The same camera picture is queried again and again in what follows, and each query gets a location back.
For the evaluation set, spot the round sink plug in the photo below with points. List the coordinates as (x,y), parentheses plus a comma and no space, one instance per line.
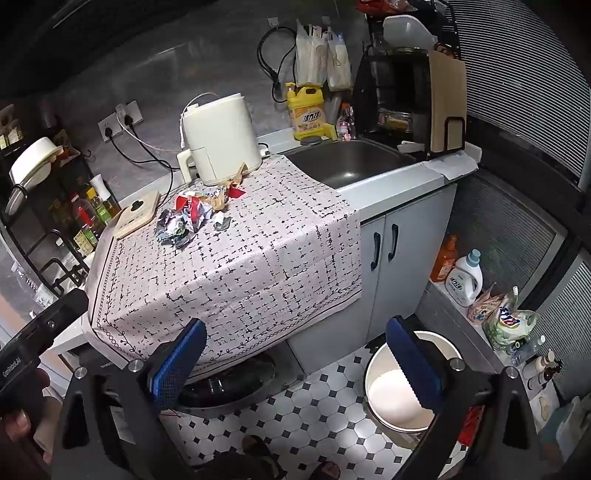
(313,140)

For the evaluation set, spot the black spice rack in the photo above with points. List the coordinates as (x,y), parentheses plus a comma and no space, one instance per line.
(39,226)

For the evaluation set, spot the red white wrapper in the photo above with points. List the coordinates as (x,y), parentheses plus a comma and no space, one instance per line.
(191,206)

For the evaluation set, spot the black dish rack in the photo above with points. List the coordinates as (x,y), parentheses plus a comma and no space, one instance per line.
(392,87)

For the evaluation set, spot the printed white tablecloth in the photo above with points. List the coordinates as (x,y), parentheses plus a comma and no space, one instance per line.
(258,258)

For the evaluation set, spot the small wooden board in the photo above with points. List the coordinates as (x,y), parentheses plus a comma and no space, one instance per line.
(136,213)

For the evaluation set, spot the white cap oil bottle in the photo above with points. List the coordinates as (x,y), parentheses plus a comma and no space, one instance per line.
(105,198)

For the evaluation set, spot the grey cabinet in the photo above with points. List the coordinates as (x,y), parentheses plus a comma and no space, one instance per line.
(411,267)

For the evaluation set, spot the small pink bottle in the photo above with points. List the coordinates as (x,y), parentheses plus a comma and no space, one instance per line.
(344,125)

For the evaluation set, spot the black sandal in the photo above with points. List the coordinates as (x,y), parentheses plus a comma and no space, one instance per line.
(325,471)
(258,454)

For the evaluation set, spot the white wall socket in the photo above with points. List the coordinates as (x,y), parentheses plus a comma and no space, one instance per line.
(121,119)

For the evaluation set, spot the dark brown bottle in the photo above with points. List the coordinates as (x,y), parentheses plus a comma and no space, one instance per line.
(553,369)

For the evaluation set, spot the white bowl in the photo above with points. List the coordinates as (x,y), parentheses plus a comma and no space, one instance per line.
(32,159)

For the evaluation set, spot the silver wrapper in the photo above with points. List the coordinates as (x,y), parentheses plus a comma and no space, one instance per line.
(173,230)

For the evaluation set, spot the small grey wrapper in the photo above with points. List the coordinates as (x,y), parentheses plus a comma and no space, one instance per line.
(221,224)

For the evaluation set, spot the white laundry detergent bottle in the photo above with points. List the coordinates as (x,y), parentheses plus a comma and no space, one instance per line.
(466,280)

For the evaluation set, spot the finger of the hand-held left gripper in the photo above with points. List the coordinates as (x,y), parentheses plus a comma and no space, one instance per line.
(64,311)

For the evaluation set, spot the grey window blinds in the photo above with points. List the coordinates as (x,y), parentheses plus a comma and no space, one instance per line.
(521,69)

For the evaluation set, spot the steel pot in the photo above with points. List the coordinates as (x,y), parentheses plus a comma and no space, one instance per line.
(396,121)

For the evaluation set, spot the yellow detergent bottle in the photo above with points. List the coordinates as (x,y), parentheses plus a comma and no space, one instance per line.
(307,115)

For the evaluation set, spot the beige cutting board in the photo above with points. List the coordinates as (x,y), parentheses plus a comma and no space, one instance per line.
(445,97)

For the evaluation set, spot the steel sink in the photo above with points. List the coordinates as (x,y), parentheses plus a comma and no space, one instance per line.
(355,161)

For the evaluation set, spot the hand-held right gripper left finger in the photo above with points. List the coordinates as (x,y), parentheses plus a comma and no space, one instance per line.
(182,360)

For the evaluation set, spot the brown paper wrapper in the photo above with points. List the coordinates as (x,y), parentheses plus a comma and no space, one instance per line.
(220,194)

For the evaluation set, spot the small hanging plastic bag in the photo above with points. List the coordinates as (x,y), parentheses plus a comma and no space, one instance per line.
(339,62)

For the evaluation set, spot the pink snack bag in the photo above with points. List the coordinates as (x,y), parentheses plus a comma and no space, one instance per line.
(482,305)

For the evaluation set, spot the clear plastic bottle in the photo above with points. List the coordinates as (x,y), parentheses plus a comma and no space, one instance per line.
(528,349)

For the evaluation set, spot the red wrapper piece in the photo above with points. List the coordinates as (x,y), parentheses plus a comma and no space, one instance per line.
(236,192)

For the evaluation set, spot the white trash bin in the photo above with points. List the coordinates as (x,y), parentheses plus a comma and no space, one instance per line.
(397,401)

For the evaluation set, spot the cream pump bottle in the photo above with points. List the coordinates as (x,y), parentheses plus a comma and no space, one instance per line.
(538,367)

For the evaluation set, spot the person's left hand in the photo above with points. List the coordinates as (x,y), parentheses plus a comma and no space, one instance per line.
(18,427)

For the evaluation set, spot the green white refill bag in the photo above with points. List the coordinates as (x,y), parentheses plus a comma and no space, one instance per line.
(508,324)

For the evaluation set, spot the green label sauce bottle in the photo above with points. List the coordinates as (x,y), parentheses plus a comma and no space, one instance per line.
(85,241)

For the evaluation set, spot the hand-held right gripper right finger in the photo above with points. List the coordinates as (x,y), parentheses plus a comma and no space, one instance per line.
(413,364)

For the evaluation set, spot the red plastic bag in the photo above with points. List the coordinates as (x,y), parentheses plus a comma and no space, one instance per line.
(471,424)

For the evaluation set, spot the orange bottle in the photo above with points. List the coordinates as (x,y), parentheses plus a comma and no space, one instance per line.
(445,261)

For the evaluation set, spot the pale storage container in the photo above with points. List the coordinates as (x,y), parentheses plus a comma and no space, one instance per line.
(570,422)

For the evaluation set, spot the white plastic container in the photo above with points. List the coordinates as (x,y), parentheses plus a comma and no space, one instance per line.
(406,30)

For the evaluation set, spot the black range hood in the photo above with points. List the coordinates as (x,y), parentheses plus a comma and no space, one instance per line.
(55,41)

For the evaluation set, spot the white cloth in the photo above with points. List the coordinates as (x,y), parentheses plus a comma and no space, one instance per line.
(455,165)

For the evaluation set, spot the cream air fryer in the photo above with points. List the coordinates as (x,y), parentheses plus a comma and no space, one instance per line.
(221,134)

